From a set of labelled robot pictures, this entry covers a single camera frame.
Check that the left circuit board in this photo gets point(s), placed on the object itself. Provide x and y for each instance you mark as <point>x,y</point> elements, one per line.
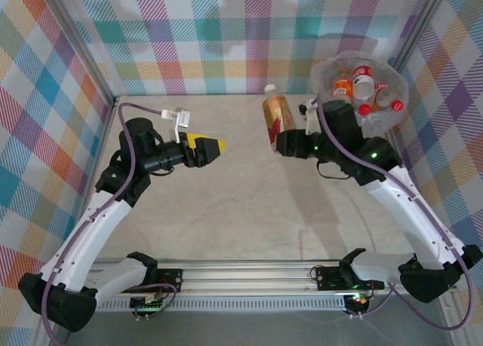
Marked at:
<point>145,305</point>

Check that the large red label water bottle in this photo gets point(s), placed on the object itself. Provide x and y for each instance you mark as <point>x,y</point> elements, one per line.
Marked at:
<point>363,74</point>

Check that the circuit board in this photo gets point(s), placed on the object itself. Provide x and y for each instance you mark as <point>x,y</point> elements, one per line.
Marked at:
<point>358,300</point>
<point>145,305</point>

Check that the orange drink bottle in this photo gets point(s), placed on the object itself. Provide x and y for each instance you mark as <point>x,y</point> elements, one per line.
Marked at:
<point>342,87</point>

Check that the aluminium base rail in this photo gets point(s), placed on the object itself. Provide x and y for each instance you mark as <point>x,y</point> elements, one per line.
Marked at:
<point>245,278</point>

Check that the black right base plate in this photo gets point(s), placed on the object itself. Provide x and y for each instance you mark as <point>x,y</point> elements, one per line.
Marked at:
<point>326,278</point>

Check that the aluminium frame post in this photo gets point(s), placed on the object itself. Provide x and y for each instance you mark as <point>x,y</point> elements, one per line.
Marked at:
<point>80,40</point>
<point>422,21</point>

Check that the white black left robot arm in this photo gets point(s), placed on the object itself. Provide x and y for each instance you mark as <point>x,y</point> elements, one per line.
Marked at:
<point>90,229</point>

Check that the red gold tea bottle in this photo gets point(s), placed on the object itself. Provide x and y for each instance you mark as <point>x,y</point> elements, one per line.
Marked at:
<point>277,115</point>

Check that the clear plastic bin liner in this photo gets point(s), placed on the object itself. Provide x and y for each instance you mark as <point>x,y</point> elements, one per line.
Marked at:
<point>324,74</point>

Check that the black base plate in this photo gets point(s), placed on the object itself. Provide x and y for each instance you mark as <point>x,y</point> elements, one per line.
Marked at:
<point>171,280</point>
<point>326,278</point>

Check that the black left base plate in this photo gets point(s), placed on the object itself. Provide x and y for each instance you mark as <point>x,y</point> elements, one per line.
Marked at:
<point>171,280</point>

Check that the right circuit board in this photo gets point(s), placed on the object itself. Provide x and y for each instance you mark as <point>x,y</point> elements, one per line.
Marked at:
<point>358,300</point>

